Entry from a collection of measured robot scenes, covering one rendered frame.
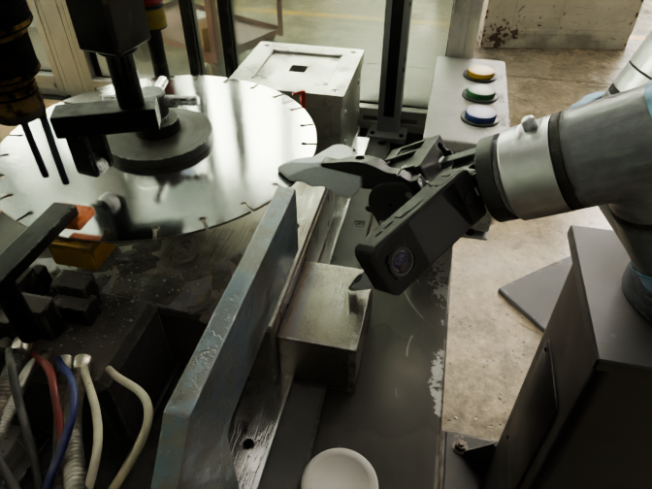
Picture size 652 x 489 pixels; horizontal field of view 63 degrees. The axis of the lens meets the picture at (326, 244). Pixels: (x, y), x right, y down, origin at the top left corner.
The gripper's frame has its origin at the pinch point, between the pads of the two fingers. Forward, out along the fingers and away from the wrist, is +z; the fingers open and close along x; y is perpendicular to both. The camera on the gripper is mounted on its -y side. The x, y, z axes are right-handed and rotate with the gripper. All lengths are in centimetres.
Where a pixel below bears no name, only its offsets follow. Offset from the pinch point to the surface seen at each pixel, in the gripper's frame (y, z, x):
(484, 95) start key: 35.5, -9.1, -2.8
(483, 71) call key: 43.6, -7.6, -1.6
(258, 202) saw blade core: -4.6, -0.9, 6.8
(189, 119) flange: 3.9, 10.0, 15.1
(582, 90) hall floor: 267, 22, -86
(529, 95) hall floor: 249, 43, -73
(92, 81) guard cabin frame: 35, 61, 28
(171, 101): 0.9, 7.6, 17.6
